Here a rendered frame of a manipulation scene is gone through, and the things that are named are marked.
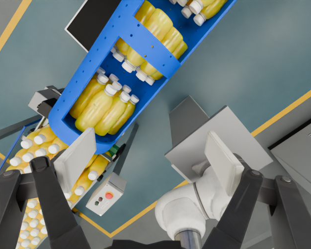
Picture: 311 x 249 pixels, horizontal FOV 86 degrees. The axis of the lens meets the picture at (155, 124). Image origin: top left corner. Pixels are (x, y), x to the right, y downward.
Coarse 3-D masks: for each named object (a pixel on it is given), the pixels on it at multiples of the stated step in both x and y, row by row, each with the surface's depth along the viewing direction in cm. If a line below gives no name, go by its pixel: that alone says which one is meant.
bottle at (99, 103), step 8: (104, 88) 59; (96, 96) 58; (104, 96) 58; (112, 96) 61; (88, 104) 60; (96, 104) 58; (104, 104) 58; (88, 112) 59; (96, 112) 59; (104, 112) 61; (80, 120) 61; (88, 120) 60; (96, 120) 61; (80, 128) 61
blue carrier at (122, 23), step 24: (144, 0) 45; (168, 0) 66; (120, 24) 48; (192, 24) 67; (216, 24) 55; (96, 48) 52; (144, 48) 48; (192, 48) 61; (120, 72) 76; (168, 72) 56; (72, 96) 55; (144, 96) 74; (48, 120) 61; (72, 120) 71; (96, 144) 62
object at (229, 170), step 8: (208, 136) 19; (216, 136) 17; (208, 144) 18; (216, 144) 16; (224, 144) 16; (208, 152) 18; (216, 152) 16; (224, 152) 15; (208, 160) 18; (216, 160) 16; (224, 160) 14; (232, 160) 13; (216, 168) 16; (224, 168) 14; (232, 168) 13; (240, 168) 12; (224, 176) 14; (232, 176) 13; (240, 176) 13; (224, 184) 14; (232, 184) 13; (232, 192) 13
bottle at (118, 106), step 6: (120, 96) 64; (114, 102) 63; (120, 102) 64; (114, 108) 63; (120, 108) 64; (108, 114) 64; (114, 114) 64; (120, 114) 66; (102, 120) 65; (108, 120) 65; (114, 120) 66; (96, 126) 66; (102, 126) 66; (108, 126) 67; (96, 132) 67; (102, 132) 68
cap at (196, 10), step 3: (192, 3) 53; (195, 3) 52; (189, 6) 55; (192, 6) 53; (195, 6) 53; (198, 6) 53; (192, 9) 55; (195, 9) 53; (198, 9) 53; (195, 12) 55; (198, 12) 54
